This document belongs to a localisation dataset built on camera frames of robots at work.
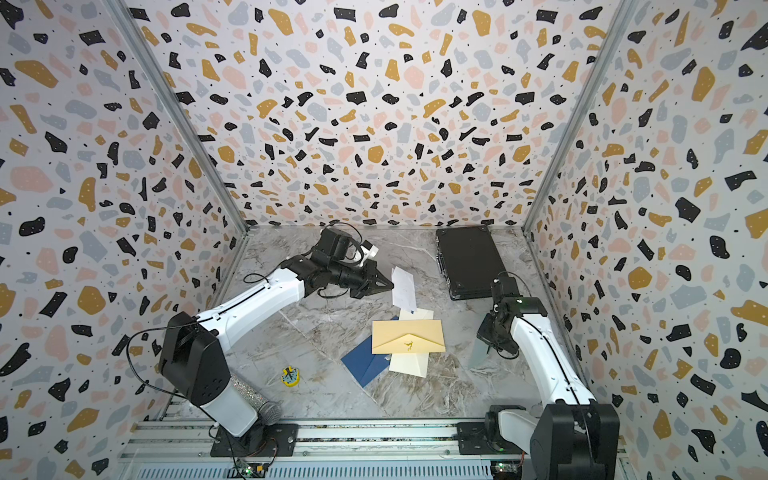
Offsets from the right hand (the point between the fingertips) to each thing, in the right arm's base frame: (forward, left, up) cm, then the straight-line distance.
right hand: (490, 339), depth 82 cm
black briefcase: (+31, +1, -5) cm, 32 cm away
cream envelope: (-4, +21, -10) cm, 24 cm away
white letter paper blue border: (+9, +24, +9) cm, 27 cm away
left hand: (+7, +26, +16) cm, 31 cm away
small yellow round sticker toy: (-9, +56, -7) cm, 57 cm away
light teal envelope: (-1, +2, -8) cm, 8 cm away
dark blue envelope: (-6, +35, -6) cm, 36 cm away
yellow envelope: (+2, +23, -4) cm, 24 cm away
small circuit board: (-30, +61, -8) cm, 68 cm away
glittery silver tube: (-19, +57, -3) cm, 60 cm away
